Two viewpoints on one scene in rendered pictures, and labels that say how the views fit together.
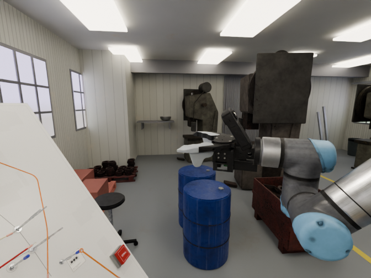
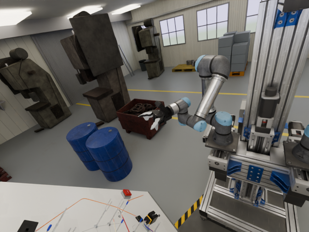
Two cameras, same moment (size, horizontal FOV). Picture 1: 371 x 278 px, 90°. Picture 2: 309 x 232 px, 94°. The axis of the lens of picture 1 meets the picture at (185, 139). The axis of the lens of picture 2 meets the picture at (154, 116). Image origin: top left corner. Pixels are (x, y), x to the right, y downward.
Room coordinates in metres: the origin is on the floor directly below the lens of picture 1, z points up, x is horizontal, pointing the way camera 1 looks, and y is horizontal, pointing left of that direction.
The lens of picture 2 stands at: (-0.04, 0.45, 2.04)
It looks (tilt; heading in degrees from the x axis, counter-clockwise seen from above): 31 degrees down; 315
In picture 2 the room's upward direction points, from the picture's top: 14 degrees counter-clockwise
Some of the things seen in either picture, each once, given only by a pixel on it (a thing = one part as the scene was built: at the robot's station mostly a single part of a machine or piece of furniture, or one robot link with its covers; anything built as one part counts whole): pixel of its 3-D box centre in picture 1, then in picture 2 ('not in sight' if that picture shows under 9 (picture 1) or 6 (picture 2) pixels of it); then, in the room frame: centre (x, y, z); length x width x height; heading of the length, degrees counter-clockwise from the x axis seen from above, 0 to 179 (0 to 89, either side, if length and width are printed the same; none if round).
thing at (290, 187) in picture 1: (300, 197); (184, 118); (0.41, -0.28, 1.46); 0.11 x 0.08 x 0.11; 161
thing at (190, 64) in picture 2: not in sight; (185, 65); (3.45, -5.84, 0.17); 1.20 x 0.82 x 0.33; 7
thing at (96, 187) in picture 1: (85, 191); not in sight; (2.99, 1.73, 0.22); 1.18 x 0.81 x 0.44; 7
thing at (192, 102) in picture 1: (196, 122); (32, 91); (5.61, -0.33, 1.16); 1.21 x 1.04 x 2.31; 97
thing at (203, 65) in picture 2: not in sight; (208, 93); (0.35, -0.53, 1.54); 0.15 x 0.12 x 0.55; 161
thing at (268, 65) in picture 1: (260, 122); (96, 72); (3.69, -1.50, 1.33); 1.39 x 1.24 x 2.66; 95
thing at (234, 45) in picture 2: not in sight; (233, 53); (1.37, -5.64, 0.63); 1.29 x 0.85 x 1.27; 96
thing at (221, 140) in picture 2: not in sight; (222, 134); (0.22, -0.49, 1.21); 0.15 x 0.15 x 0.10
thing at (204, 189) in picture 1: (200, 207); (100, 149); (2.18, -0.20, 0.40); 1.08 x 0.66 x 0.80; 174
